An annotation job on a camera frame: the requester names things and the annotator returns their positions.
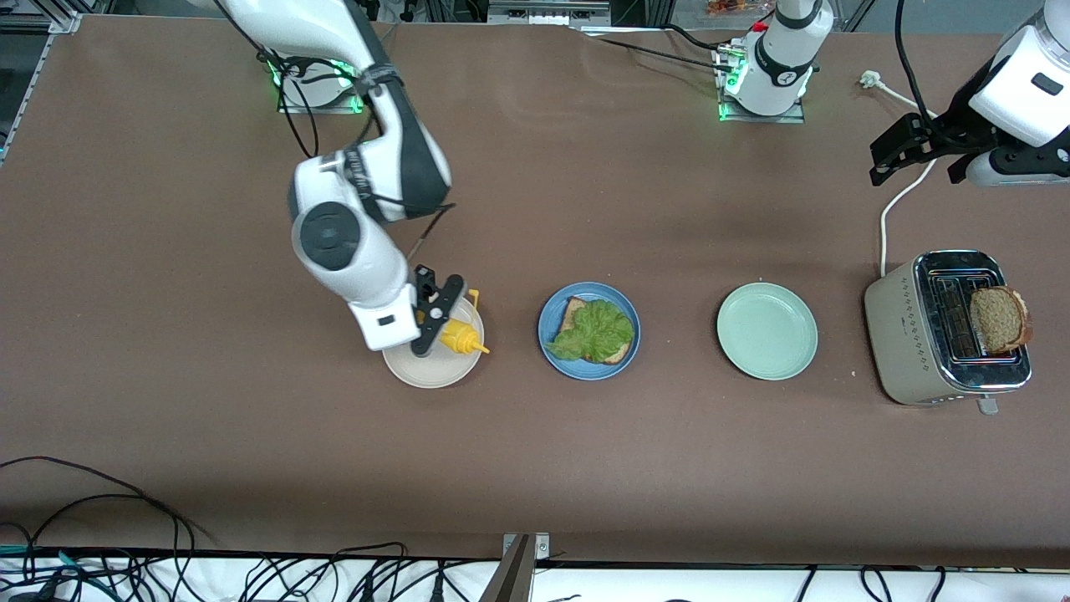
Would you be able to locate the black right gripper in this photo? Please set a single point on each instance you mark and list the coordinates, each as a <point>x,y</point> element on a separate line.
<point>423,278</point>

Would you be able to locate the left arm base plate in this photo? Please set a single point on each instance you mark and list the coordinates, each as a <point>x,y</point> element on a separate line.
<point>761,119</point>

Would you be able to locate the brown bread slice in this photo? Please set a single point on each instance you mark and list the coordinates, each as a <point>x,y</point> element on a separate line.
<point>999,319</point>
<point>573,311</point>

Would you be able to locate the beige chrome toaster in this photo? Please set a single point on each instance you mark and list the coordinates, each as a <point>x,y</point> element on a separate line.
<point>899,334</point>

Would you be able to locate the orange packet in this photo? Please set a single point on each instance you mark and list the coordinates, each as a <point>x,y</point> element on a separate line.
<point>731,7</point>

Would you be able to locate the grey metal equipment box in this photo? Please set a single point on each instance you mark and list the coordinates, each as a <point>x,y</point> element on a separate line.
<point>547,12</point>

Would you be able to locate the green plate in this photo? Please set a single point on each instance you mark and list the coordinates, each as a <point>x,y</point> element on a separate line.
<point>767,331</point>

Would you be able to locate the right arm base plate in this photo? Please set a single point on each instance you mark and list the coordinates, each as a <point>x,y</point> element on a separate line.
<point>322,109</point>

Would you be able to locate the yellow squeeze bottle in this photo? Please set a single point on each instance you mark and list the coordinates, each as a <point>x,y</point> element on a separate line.
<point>458,337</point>

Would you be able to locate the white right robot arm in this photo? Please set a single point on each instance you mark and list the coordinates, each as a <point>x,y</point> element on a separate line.
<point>334,242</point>

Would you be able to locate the blue plate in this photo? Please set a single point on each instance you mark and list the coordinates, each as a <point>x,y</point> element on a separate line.
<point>585,373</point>

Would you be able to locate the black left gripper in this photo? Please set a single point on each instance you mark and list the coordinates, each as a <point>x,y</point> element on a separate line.
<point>950,134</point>

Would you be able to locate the aluminium frame rail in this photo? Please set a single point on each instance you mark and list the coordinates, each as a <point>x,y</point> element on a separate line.
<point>38,75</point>

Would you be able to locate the green lettuce leaf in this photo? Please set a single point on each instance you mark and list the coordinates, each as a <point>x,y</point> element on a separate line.
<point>598,330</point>

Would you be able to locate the grey metal bracket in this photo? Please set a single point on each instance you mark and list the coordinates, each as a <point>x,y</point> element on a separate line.
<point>517,568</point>

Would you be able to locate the beige plate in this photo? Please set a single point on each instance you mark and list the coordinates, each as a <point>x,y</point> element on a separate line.
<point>435,372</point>

